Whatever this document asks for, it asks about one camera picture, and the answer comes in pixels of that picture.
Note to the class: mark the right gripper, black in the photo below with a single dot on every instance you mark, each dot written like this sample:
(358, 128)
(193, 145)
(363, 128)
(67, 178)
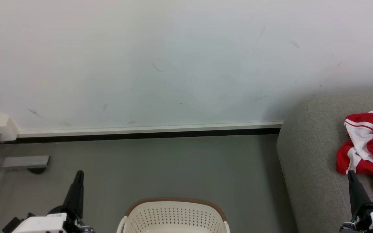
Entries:
(359, 220)

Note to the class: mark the white wall socket box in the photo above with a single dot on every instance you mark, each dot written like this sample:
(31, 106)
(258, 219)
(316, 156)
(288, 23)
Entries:
(0, 127)

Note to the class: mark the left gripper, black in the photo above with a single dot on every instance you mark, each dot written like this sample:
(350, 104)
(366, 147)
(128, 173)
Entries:
(76, 223)

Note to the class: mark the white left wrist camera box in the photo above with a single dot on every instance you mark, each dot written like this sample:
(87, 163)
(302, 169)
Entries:
(40, 225)

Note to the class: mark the grey metal furniture foot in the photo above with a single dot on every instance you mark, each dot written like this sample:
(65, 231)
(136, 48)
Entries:
(24, 161)

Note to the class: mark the white perforated laundry basket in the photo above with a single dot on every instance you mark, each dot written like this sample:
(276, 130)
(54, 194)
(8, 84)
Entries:
(173, 216)

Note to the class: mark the white and black baseboard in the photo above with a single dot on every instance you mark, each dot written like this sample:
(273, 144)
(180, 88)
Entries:
(147, 131)

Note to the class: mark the grey fabric sofa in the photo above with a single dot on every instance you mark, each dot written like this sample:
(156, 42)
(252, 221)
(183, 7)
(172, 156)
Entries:
(312, 155)

